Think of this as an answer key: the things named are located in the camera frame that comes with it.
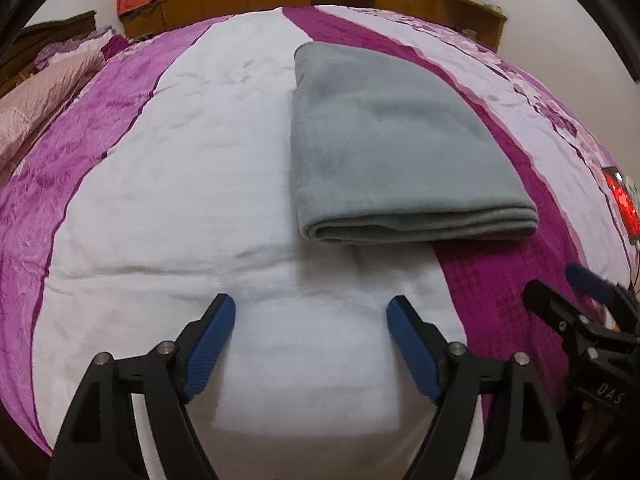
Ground grey knitted pants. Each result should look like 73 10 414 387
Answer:
291 41 538 244

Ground smartphone with red screen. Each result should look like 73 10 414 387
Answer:
602 166 640 244

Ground pink folded quilt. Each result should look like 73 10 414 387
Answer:
1 51 104 185

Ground wooden headboard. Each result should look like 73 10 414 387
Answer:
0 11 96 96

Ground purple pillow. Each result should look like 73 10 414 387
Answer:
34 26 130 70

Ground purple and white bedspread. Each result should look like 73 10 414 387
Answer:
1 6 639 477

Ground wooden low cabinet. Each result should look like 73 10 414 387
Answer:
119 0 506 52

